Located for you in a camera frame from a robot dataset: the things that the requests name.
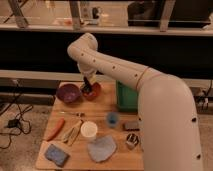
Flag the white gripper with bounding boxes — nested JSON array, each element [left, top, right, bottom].
[[77, 63, 97, 83]]

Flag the black dish brush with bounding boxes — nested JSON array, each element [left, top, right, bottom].
[[82, 77, 92, 94]]

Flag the red bowl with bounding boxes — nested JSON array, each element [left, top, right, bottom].
[[80, 82, 101, 101]]

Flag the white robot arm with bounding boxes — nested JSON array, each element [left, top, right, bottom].
[[67, 33, 203, 171]]

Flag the purple bowl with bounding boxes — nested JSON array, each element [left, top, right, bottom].
[[56, 83, 80, 104]]

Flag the small metal utensil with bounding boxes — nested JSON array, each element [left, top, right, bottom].
[[59, 111, 85, 117]]

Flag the green plastic tray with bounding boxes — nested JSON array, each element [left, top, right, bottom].
[[116, 82, 138, 112]]

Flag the blue cup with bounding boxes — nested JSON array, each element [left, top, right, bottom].
[[106, 112, 119, 128]]

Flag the white cup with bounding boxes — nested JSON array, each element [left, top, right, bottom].
[[80, 121, 98, 141]]

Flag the wooden board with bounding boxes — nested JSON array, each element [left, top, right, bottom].
[[36, 82, 144, 171]]

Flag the orange carrot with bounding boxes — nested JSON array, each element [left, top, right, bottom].
[[46, 118, 65, 141]]

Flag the dark grey sponge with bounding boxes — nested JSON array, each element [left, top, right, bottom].
[[123, 121, 139, 131]]

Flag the light blue cloth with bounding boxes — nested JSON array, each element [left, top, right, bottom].
[[87, 135, 117, 163]]

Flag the small metal can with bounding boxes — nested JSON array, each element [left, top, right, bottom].
[[126, 133, 139, 150]]

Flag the blue sponge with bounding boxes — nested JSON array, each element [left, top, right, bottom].
[[44, 144, 69, 167]]

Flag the black cables on floor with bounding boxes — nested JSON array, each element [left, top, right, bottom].
[[0, 79, 34, 150]]

